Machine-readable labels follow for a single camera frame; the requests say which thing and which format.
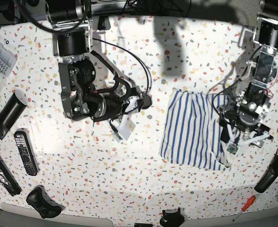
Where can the red handled screwdriver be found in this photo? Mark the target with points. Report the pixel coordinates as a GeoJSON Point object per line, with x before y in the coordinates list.
{"type": "Point", "coordinates": [248, 203]}

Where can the blue white striped t-shirt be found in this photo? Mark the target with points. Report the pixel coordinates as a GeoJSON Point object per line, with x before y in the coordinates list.
{"type": "Point", "coordinates": [192, 134]}

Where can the black cylindrical speaker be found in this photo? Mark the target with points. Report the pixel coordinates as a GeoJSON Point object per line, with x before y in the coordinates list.
{"type": "Point", "coordinates": [11, 111]}

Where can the grey monitor stand foot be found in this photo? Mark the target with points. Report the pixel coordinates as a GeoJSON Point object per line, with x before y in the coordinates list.
{"type": "Point", "coordinates": [104, 23]}

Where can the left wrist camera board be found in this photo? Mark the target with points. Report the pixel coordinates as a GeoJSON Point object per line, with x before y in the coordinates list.
{"type": "Point", "coordinates": [232, 149]}

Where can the black game controller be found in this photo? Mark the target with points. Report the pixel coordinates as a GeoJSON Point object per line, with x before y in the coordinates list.
{"type": "Point", "coordinates": [37, 200]}

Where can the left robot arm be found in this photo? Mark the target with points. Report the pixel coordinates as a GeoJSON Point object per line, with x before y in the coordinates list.
{"type": "Point", "coordinates": [251, 92]}

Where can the black curved handle tool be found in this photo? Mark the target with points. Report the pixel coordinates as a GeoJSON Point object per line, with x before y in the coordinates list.
{"type": "Point", "coordinates": [269, 177]}

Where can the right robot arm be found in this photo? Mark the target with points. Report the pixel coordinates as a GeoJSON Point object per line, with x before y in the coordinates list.
{"type": "Point", "coordinates": [72, 23]}

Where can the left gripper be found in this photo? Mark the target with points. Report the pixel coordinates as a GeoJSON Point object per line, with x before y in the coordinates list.
{"type": "Point", "coordinates": [242, 128]}

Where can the long black bar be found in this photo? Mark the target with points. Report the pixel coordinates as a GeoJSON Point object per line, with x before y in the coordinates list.
{"type": "Point", "coordinates": [8, 181]}

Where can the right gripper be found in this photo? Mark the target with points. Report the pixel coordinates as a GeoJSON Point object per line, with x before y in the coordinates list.
{"type": "Point", "coordinates": [117, 112]}

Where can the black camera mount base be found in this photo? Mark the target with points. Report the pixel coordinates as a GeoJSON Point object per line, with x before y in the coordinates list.
{"type": "Point", "coordinates": [172, 219]}

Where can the black tv remote control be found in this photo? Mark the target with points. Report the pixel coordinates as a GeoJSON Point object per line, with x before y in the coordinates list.
{"type": "Point", "coordinates": [26, 153]}

